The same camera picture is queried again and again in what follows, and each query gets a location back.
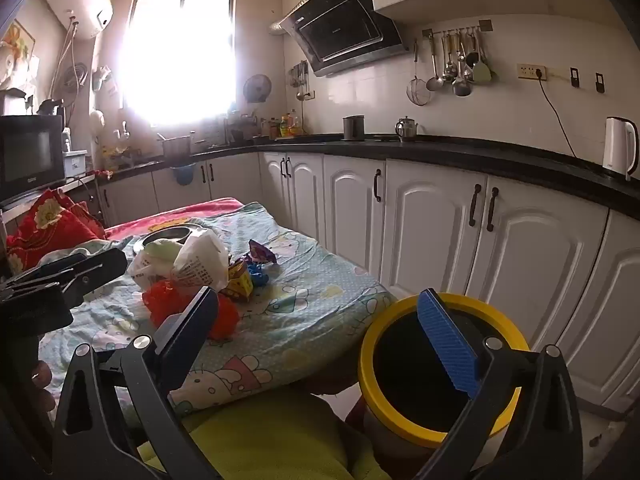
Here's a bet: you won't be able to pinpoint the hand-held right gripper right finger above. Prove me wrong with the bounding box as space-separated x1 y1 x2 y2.
416 287 586 480

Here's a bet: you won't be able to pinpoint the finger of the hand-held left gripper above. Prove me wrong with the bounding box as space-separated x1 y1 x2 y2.
62 249 128 306
10 252 103 288

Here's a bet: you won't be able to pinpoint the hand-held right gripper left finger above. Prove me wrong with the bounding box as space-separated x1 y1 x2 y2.
52 285 221 480

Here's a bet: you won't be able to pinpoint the red plastic bag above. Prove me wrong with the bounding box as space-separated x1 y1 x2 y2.
142 280 241 341

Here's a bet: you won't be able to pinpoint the yellow snack packet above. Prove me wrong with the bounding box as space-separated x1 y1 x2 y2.
220 260 253 303

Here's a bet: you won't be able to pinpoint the yellow-rimmed trash bin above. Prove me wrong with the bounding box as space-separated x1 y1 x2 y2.
357 292 531 461

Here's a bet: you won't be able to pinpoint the purple snack wrapper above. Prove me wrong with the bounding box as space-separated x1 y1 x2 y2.
248 239 279 266

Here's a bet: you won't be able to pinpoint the person's left hand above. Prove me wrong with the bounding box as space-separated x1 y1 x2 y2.
30 360 57 413

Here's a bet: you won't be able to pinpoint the red floral pillow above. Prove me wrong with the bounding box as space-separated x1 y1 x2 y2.
5 189 107 276

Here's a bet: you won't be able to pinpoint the red blanket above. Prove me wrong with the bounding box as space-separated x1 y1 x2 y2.
102 197 246 241

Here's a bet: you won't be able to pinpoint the round metal plate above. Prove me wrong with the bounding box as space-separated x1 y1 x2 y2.
134 225 208 256

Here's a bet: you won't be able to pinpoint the white storage box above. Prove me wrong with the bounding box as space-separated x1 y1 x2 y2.
64 150 90 178

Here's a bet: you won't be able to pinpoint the light blue cartoon printed blanket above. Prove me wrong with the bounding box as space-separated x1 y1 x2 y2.
37 202 398 416

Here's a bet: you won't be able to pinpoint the black microwave oven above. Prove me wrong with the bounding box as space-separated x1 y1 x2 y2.
0 115 67 206

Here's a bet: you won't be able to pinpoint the blue hanging holder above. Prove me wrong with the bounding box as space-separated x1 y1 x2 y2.
170 162 196 186

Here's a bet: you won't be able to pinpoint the person's green clothed leg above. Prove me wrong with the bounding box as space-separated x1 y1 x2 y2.
137 390 391 480

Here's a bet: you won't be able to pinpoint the steel cooking pot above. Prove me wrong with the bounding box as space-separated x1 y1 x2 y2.
160 135 193 161

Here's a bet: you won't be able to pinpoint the black kitchen countertop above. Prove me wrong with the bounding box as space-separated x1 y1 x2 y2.
97 132 640 221

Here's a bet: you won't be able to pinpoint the dish rack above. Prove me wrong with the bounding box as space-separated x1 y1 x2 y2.
225 115 271 143

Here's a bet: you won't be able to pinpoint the metal teapot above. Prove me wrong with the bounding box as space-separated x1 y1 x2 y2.
395 116 420 142

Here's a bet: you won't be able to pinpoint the group of condiment bottles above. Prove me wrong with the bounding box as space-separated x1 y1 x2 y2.
270 110 306 138

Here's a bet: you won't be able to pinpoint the kitchen window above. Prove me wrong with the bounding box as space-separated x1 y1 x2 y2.
120 0 237 126

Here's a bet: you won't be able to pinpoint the dark metal cup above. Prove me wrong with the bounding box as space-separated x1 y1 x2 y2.
342 115 366 142

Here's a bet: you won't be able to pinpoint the hanging metal strainer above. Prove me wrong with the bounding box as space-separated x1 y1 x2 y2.
407 39 432 107

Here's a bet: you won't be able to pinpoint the white electric kettle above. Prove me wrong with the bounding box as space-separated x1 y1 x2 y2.
602 116 640 181

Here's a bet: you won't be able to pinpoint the small hanging metal utensils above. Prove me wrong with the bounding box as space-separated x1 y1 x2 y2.
292 60 308 101

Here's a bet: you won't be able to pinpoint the row of hanging kitchen utensils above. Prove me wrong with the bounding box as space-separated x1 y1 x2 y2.
426 30 497 97

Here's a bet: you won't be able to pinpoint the black range hood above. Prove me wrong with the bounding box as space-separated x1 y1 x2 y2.
279 0 411 78

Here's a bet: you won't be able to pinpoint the wire wall fan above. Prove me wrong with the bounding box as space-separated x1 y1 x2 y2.
52 62 88 106

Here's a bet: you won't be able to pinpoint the floral wall poster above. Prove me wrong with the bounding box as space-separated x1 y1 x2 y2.
0 20 36 61

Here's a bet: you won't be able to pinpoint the black power cable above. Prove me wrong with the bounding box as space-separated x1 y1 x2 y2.
536 76 577 160

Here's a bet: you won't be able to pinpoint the metal utensil rail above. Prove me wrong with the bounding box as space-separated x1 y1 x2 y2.
421 19 493 38

